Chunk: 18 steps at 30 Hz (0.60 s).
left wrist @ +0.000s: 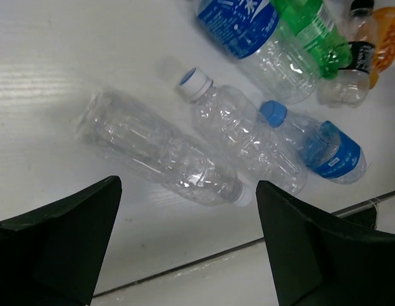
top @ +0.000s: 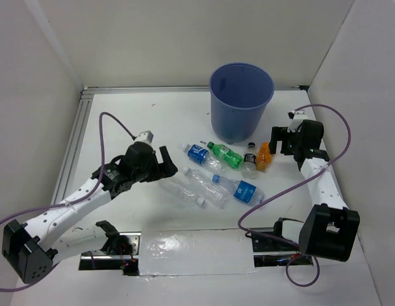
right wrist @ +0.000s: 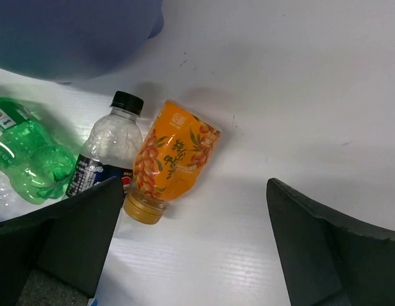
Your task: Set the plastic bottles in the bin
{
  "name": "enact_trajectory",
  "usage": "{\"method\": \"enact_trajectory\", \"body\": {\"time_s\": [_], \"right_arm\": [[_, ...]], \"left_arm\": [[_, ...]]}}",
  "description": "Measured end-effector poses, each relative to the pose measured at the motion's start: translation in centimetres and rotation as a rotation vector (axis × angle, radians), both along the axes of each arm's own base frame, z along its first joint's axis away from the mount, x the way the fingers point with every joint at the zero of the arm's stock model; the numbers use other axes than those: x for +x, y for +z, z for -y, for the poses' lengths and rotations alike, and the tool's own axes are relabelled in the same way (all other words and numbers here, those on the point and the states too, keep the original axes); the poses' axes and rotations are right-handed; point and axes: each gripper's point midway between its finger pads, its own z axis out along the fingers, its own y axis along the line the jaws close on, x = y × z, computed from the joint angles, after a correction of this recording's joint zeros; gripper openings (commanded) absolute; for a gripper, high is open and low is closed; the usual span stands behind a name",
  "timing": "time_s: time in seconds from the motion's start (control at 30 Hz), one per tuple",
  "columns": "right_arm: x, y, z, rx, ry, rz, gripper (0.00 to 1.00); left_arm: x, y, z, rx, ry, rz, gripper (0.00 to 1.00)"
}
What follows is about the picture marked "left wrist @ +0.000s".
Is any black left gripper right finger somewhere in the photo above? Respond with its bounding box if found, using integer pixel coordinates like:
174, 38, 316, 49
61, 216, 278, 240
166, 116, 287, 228
256, 181, 395, 305

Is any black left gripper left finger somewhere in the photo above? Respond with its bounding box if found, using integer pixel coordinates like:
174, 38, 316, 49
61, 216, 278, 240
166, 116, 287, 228
0, 176, 122, 305

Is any small bottle blue label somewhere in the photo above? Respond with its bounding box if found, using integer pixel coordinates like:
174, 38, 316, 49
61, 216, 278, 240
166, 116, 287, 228
259, 100, 366, 185

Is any clear bottle white cap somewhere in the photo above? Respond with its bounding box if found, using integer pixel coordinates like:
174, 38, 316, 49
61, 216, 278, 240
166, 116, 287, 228
77, 91, 253, 207

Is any clear bottle blue-white cap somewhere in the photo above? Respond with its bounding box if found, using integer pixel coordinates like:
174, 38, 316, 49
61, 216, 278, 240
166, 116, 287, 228
178, 68, 308, 195

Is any large bottle blue label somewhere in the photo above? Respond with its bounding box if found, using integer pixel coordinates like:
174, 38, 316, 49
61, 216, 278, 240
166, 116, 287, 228
194, 0, 319, 105

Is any orange plastic bottle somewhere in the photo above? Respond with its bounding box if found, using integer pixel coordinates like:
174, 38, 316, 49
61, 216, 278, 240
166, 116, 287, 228
370, 6, 395, 89

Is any small bottle black label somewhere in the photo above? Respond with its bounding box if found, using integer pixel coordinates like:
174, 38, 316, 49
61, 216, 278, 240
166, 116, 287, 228
317, 1, 378, 108

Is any green plastic bottle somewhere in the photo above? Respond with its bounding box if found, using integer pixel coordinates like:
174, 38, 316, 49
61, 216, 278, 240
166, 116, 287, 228
271, 0, 352, 80

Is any aluminium frame rail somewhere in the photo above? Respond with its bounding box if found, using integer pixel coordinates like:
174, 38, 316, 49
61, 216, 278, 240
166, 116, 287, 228
92, 188, 395, 298

